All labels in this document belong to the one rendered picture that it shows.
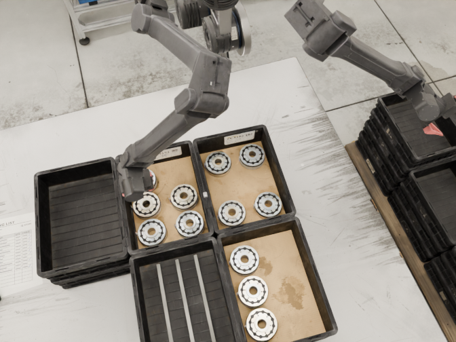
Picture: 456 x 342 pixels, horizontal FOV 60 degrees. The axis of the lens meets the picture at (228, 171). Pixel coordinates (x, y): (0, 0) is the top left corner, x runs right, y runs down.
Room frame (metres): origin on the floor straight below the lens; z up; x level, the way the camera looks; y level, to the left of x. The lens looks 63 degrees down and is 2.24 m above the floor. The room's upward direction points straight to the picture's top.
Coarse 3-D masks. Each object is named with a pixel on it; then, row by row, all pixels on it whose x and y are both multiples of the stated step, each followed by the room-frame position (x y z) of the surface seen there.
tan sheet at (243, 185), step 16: (256, 144) 0.86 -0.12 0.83; (208, 176) 0.71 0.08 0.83; (224, 176) 0.71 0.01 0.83; (240, 176) 0.71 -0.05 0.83; (256, 176) 0.71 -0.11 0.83; (272, 176) 0.71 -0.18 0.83; (224, 192) 0.64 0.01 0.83; (240, 192) 0.64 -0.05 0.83; (256, 192) 0.64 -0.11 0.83; (272, 192) 0.64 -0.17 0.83
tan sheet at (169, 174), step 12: (156, 168) 0.74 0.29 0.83; (168, 168) 0.74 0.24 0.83; (180, 168) 0.74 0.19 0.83; (192, 168) 0.74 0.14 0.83; (168, 180) 0.69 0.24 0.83; (180, 180) 0.69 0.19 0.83; (192, 180) 0.69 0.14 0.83; (156, 192) 0.64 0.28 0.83; (168, 192) 0.64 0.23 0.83; (132, 204) 0.59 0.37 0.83; (168, 204) 0.59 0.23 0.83; (156, 216) 0.54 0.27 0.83; (168, 216) 0.54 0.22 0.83; (204, 216) 0.54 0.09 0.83; (168, 228) 0.49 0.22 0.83; (204, 228) 0.49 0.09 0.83; (168, 240) 0.44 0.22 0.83
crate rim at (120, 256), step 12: (60, 168) 0.69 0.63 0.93; (72, 168) 0.69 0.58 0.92; (36, 180) 0.64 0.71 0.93; (36, 192) 0.59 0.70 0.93; (36, 204) 0.55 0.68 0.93; (120, 204) 0.55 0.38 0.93; (36, 216) 0.50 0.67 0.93; (120, 216) 0.50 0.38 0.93; (36, 228) 0.46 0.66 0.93; (120, 228) 0.46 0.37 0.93; (36, 240) 0.41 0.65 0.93; (36, 252) 0.37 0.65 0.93; (36, 264) 0.33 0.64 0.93; (84, 264) 0.33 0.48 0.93; (96, 264) 0.33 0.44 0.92; (48, 276) 0.29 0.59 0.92
